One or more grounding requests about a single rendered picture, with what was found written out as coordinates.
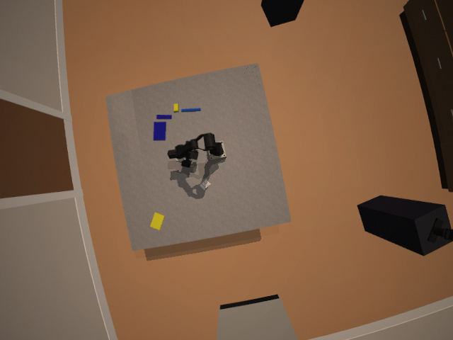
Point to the yellow flat plate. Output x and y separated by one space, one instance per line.
157 221

